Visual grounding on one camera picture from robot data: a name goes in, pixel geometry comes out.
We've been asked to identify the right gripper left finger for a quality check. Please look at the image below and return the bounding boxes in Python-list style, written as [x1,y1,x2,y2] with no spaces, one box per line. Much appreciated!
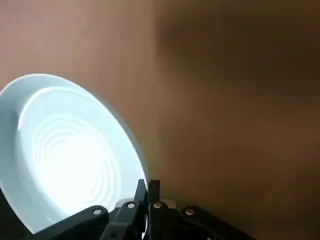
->
[32,178,149,240]

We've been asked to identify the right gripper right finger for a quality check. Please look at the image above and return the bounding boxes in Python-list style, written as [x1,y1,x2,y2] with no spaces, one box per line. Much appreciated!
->
[148,178,255,240]

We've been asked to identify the blue plate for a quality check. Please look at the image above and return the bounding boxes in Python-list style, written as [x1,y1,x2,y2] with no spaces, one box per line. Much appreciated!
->
[0,72,150,236]

